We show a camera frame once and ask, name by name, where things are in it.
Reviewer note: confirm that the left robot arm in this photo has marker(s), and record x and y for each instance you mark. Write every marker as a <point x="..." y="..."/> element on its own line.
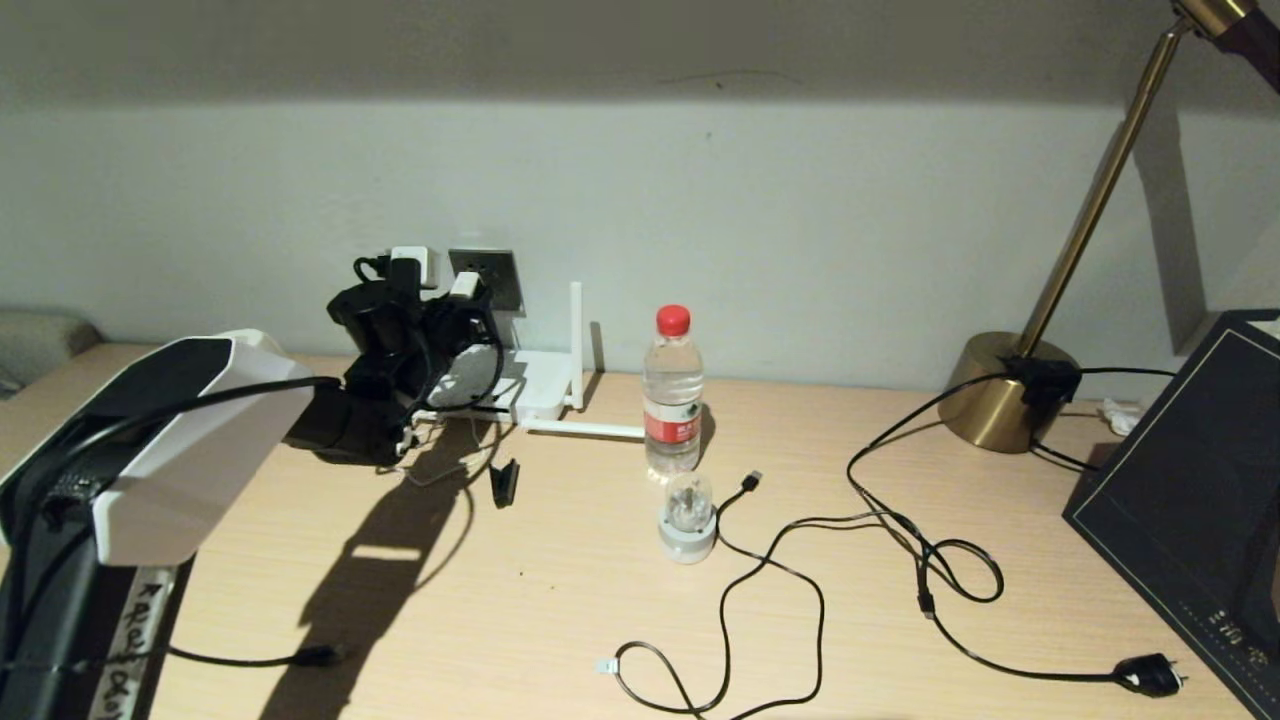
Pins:
<point x="190" y="440"/>

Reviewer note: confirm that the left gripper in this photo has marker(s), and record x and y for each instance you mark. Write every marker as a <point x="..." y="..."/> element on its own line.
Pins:
<point x="385" y="330"/>

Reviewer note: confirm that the grey cushion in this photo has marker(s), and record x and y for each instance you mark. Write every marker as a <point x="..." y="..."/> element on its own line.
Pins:
<point x="40" y="345"/>

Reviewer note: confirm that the white crumpled paper scrap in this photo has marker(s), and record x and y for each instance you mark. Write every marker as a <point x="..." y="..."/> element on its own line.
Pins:
<point x="1120" y="416"/>

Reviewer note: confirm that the grey wall socket plate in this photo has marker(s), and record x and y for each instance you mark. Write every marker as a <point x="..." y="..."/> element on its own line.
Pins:
<point x="498" y="275"/>

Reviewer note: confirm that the clear water bottle red cap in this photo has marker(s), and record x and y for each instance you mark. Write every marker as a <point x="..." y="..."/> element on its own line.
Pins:
<point x="673" y="400"/>

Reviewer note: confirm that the small bulb night light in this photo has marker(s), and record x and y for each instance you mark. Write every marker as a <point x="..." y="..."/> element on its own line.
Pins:
<point x="688" y="525"/>

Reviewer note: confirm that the black flat box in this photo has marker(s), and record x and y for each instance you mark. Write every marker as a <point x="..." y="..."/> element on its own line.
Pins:
<point x="1190" y="480"/>

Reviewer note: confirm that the small black clip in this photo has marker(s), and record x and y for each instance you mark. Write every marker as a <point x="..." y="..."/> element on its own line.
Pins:
<point x="505" y="483"/>

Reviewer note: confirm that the white power adapter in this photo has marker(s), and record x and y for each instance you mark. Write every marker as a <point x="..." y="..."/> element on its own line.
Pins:
<point x="464" y="286"/>

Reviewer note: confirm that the brass desk lamp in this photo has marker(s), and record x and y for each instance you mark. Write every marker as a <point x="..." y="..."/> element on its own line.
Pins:
<point x="995" y="395"/>

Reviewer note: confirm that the white router with antennas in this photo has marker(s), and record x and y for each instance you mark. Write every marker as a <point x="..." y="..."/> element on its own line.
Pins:
<point x="545" y="385"/>

